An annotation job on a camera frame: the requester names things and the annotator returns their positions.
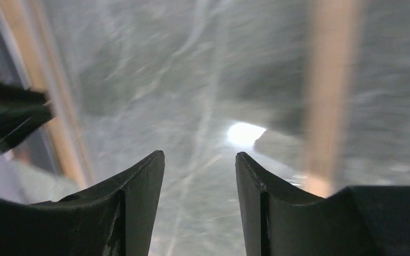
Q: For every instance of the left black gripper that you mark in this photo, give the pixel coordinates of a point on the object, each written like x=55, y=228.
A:
x=22, y=112

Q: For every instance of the white wooden picture frame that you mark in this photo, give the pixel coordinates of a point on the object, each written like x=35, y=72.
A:
x=333, y=33

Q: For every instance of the clear acrylic glazing sheet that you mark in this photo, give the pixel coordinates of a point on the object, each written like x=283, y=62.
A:
x=199, y=80

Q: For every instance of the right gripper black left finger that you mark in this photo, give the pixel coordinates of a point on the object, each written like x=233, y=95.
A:
x=113, y=217

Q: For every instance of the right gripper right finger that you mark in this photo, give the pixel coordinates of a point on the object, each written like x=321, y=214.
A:
x=281, y=219

